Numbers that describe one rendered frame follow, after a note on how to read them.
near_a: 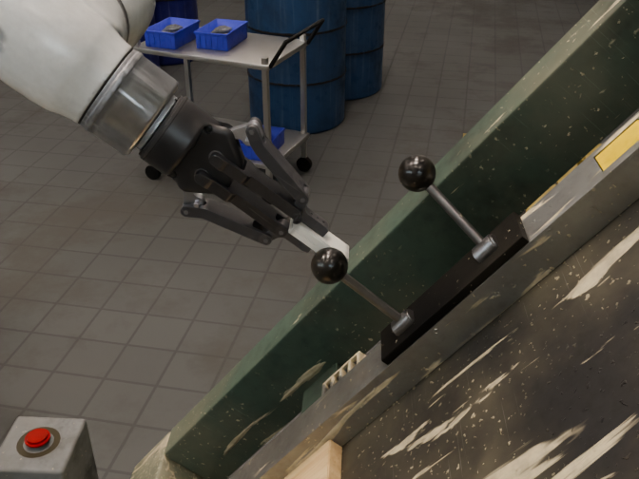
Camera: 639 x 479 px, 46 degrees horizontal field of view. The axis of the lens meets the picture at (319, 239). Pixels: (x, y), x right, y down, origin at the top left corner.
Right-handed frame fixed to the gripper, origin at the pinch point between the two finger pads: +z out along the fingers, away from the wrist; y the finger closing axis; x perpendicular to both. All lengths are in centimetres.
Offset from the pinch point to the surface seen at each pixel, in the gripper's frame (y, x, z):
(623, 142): -27.7, 4.0, 13.1
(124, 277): 173, -204, 14
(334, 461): 16.3, 9.5, 15.8
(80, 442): 66, -19, 1
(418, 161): -13.3, -0.4, 1.9
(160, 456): 58, -18, 12
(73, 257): 190, -219, -8
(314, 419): 16.7, 4.7, 13.0
